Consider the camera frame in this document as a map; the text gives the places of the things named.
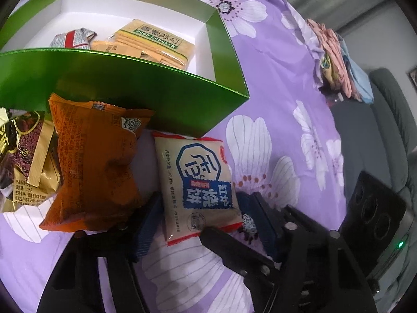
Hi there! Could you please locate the white red-bean cake packet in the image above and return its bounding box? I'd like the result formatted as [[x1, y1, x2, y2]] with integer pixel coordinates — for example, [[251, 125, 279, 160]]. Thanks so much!
[[152, 131, 242, 246]]

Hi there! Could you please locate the red silver snack packet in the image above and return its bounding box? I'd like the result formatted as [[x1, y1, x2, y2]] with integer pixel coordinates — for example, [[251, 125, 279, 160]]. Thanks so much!
[[50, 28, 97, 50]]

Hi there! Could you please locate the yellow soda cracker packet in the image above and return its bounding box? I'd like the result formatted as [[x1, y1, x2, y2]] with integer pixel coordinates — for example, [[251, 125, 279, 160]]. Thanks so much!
[[109, 19, 195, 70]]

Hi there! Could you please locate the yellow-orange snack packet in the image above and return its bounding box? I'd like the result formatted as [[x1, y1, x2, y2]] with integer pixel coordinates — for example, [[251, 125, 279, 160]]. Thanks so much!
[[90, 41, 154, 60]]

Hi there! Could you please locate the grey sofa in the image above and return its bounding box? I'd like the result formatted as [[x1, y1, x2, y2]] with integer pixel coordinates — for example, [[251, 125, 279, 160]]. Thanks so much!
[[331, 69, 416, 312]]

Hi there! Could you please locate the dark orange snack packet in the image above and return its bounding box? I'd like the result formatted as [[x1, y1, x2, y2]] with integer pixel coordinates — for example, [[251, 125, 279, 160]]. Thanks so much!
[[40, 93, 155, 232]]

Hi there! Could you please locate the purple floral tablecloth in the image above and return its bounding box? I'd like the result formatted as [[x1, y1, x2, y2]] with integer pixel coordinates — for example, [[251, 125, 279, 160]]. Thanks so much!
[[1, 0, 346, 312]]

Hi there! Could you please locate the gold brown candy packet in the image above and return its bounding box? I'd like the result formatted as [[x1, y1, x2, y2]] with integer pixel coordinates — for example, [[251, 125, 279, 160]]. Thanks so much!
[[1, 108, 62, 212]]

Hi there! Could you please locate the pile of folded clothes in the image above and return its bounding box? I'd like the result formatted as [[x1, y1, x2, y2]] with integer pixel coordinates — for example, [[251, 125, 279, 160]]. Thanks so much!
[[307, 19, 374, 104]]

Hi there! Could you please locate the green cardboard box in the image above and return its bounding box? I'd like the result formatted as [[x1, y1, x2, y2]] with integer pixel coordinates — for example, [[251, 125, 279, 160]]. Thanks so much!
[[1, 0, 249, 137]]

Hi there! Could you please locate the framed wall picture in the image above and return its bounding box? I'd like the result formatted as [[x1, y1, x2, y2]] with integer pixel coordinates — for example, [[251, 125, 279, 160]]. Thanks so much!
[[408, 68, 417, 89]]

